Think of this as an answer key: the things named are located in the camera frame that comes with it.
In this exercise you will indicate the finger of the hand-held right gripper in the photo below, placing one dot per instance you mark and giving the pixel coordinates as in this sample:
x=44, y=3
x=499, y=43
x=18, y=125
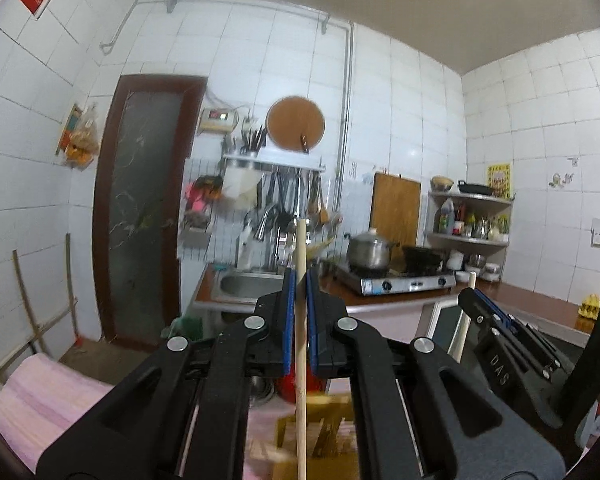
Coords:
x=542, y=352
x=482, y=310

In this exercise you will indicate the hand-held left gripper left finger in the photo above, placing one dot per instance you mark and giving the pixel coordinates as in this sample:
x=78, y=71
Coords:
x=290, y=320

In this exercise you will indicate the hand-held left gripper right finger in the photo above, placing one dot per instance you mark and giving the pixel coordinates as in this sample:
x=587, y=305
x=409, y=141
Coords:
x=312, y=320

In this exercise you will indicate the yellow slotted utensil holder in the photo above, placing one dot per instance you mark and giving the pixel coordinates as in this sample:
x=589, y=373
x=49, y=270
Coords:
x=330, y=425

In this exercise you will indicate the hanging kitchen utensils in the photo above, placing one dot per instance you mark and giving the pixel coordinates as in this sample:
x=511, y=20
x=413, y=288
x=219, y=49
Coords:
x=285, y=195

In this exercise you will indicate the steel sink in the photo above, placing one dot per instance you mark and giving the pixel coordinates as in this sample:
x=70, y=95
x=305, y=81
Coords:
x=240, y=285

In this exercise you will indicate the small yellow object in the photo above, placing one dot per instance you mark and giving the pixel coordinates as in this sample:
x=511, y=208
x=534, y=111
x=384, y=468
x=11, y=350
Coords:
x=589, y=307

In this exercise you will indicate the white corner shelf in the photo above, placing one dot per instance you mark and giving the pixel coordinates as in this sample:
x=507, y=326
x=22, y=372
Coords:
x=470, y=237

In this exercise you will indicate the black wok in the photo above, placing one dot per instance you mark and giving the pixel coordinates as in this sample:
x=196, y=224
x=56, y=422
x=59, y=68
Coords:
x=424, y=257

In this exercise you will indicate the white soap bottle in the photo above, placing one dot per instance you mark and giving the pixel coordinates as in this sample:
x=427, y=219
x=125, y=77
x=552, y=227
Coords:
x=245, y=252

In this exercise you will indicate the steel gas stove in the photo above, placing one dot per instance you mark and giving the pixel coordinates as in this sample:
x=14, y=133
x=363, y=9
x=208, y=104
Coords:
x=405, y=282

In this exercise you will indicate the steel cooking pot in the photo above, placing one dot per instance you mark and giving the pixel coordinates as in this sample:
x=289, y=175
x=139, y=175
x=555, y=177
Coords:
x=370, y=252

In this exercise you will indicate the metal faucet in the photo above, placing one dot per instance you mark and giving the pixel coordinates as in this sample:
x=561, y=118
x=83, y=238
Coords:
x=267, y=230

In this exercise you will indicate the black pan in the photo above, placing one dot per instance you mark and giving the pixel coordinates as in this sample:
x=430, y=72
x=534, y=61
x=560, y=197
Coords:
x=475, y=189

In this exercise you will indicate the brown bowl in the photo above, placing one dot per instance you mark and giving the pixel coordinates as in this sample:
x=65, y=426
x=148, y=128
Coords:
x=442, y=184

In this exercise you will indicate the wooden cutting board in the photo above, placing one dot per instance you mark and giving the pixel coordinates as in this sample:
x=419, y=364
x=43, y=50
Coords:
x=395, y=210

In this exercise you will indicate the red hanging cloths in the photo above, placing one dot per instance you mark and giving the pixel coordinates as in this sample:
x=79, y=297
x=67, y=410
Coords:
x=202, y=195

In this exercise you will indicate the knife holder with knives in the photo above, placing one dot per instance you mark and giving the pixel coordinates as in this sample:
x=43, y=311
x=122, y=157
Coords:
x=250, y=140

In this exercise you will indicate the brown frosted glass door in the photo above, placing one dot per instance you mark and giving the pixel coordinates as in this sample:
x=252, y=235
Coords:
x=140, y=210

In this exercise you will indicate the round brown pot lid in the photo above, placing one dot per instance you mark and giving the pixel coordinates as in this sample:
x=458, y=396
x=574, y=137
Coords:
x=292, y=122

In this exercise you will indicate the wooden stick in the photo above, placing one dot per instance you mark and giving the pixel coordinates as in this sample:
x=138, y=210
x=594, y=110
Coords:
x=71, y=285
x=27, y=300

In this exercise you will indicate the pink striped tablecloth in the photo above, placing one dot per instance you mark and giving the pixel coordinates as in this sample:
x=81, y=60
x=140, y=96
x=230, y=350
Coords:
x=40, y=400

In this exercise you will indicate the orange plastic bag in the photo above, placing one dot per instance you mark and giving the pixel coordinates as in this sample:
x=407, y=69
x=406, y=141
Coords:
x=80, y=135

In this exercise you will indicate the yellow wall poster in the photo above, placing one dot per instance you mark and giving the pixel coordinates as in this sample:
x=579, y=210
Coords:
x=499, y=180

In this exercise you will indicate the wall hook stickers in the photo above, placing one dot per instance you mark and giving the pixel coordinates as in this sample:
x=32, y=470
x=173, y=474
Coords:
x=561, y=180

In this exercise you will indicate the white wall rack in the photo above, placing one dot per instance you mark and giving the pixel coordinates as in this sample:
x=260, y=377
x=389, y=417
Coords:
x=275, y=160

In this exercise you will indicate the wall controller box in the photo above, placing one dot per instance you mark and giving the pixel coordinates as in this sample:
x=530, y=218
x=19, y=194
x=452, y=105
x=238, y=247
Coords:
x=219, y=120

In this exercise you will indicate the grey wall pipe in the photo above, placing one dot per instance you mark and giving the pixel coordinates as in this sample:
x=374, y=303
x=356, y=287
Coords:
x=346, y=110

